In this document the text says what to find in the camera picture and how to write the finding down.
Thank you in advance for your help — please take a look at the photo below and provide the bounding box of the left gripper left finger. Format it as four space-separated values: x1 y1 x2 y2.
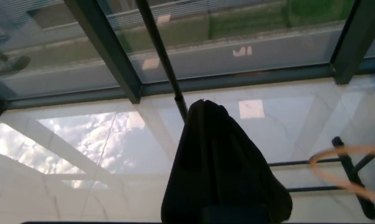
161 100 219 223

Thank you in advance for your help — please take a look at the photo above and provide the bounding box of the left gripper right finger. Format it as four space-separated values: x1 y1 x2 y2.
206 101 271 206

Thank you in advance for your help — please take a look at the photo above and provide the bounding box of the black short-sleeved shirt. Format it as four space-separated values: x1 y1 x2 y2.
187 98 293 223

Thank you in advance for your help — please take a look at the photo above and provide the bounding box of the pink clothes hanger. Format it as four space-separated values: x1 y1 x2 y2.
308 143 375 208

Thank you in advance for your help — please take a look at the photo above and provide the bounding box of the black clothes rack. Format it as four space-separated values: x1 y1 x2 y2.
134 0 375 220

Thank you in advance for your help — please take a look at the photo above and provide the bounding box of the window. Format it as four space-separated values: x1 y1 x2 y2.
0 0 375 118

